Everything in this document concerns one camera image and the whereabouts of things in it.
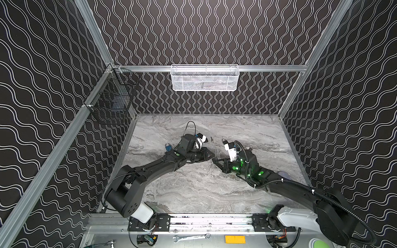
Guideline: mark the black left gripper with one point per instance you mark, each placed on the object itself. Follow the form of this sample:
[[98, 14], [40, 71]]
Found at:
[[201, 154]]

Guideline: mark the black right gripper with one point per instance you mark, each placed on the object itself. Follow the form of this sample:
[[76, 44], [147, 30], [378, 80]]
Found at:
[[227, 165]]

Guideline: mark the blue padlock with key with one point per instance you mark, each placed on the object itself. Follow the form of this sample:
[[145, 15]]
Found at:
[[168, 147]]

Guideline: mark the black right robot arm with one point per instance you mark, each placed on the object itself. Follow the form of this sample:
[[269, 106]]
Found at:
[[335, 216]]

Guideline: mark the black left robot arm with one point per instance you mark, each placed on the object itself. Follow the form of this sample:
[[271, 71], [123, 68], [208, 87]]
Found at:
[[125, 192]]

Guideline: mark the grey oval felt pad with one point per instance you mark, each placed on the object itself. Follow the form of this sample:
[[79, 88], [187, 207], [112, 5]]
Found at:
[[284, 175]]

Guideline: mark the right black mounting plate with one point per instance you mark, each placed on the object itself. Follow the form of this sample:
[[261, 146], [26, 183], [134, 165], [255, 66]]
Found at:
[[269, 223]]

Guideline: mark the black mounting plate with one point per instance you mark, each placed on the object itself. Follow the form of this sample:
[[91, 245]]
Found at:
[[269, 223], [158, 222]]

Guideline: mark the silver combination wrench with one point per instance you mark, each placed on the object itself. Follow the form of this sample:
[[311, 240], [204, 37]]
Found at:
[[177, 238]]

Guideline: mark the yellow label plate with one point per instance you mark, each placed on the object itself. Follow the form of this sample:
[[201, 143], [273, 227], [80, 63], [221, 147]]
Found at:
[[232, 239]]

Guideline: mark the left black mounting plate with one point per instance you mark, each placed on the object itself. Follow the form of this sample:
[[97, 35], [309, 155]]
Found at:
[[158, 222]]

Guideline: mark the green round button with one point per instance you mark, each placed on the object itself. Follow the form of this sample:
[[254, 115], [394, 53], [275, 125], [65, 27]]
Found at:
[[317, 243]]

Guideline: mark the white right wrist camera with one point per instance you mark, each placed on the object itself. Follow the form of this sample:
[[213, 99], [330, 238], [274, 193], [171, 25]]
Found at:
[[230, 147]]

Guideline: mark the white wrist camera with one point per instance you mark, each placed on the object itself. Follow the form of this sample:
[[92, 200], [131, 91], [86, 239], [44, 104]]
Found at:
[[200, 140], [230, 147]]

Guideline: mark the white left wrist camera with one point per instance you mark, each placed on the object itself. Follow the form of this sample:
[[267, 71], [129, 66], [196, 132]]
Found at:
[[200, 140]]

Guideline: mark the white wire mesh basket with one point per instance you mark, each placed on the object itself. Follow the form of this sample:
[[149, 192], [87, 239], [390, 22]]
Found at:
[[204, 78]]

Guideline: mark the black wire mesh basket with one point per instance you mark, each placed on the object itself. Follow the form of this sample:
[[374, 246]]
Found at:
[[110, 102]]

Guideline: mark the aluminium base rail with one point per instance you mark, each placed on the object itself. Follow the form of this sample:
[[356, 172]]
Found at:
[[207, 223]]

